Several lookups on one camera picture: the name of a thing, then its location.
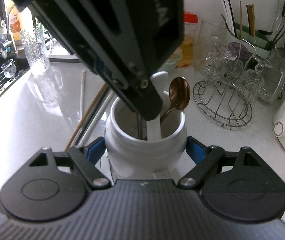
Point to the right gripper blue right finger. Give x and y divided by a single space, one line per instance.
205 158

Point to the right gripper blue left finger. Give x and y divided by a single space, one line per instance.
85 158

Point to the white ceramic utensil jar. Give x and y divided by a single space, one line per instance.
132 158

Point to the white ceramic soup spoon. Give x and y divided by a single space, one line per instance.
154 129

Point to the white chopstick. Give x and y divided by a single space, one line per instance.
97 116
83 78

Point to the copper gold spoon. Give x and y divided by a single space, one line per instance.
179 95

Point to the large steel spoon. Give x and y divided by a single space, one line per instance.
139 126

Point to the chrome kitchen faucet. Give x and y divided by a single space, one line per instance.
7 43

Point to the brown wooden chopstick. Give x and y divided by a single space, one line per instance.
86 114

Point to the green basket of sticks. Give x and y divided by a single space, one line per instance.
172 61

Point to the red lid plastic jar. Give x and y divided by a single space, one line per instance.
191 31

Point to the yellow detergent bottle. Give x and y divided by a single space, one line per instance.
15 23

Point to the wine glass in sink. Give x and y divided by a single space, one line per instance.
9 68

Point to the green chopstick holder caddy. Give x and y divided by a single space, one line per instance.
257 40

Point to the wire glass drying rack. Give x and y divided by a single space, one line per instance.
233 80

